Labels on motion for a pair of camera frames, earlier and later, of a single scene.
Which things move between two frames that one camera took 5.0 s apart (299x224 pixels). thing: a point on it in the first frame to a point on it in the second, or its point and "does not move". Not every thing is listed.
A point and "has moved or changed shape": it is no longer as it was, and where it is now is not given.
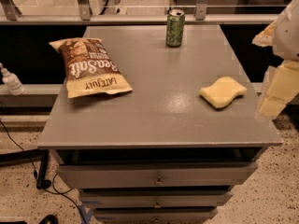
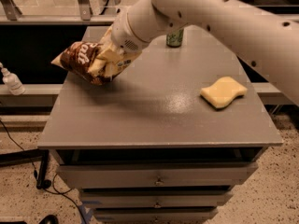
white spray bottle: [12, 82] does not move
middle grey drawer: [155, 200] does not move
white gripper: [289, 32] to [123, 34]
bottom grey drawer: [154, 217] does not move
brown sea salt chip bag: [89, 69] has moved or changed shape
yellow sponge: [222, 91] does not move
